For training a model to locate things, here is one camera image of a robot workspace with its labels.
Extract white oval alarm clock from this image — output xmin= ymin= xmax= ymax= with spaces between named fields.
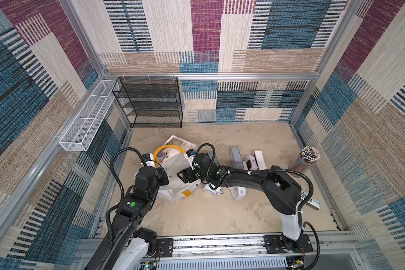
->
xmin=229 ymin=186 xmax=247 ymax=201

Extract white canvas bag yellow handles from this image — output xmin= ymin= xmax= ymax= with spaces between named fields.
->
xmin=143 ymin=135 xmax=201 ymax=203

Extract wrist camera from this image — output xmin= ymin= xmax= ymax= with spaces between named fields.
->
xmin=184 ymin=148 xmax=196 ymax=163
xmin=142 ymin=153 xmax=157 ymax=168

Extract white twin bell alarm clock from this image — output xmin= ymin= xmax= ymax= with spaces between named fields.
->
xmin=203 ymin=184 xmax=223 ymax=196

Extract cup of coloured pencils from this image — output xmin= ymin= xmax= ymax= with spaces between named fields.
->
xmin=289 ymin=146 xmax=321 ymax=172

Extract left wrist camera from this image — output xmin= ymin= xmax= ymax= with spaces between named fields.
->
xmin=142 ymin=153 xmax=157 ymax=168

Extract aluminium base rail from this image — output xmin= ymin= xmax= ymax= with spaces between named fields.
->
xmin=72 ymin=231 xmax=370 ymax=270

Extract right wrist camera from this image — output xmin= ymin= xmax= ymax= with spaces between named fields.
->
xmin=184 ymin=148 xmax=196 ymax=163

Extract white wire mesh basket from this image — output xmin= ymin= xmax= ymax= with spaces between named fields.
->
xmin=59 ymin=81 xmax=115 ymax=152

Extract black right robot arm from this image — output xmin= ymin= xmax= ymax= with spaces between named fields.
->
xmin=177 ymin=149 xmax=321 ymax=270

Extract black wire mesh shelf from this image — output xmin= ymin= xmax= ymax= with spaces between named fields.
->
xmin=112 ymin=76 xmax=183 ymax=128

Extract grey square device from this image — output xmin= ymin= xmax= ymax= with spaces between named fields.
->
xmin=229 ymin=146 xmax=244 ymax=169

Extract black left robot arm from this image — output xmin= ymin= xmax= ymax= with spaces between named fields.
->
xmin=85 ymin=147 xmax=169 ymax=270

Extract white rectangular alarm clock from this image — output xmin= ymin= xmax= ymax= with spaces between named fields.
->
xmin=254 ymin=150 xmax=267 ymax=171

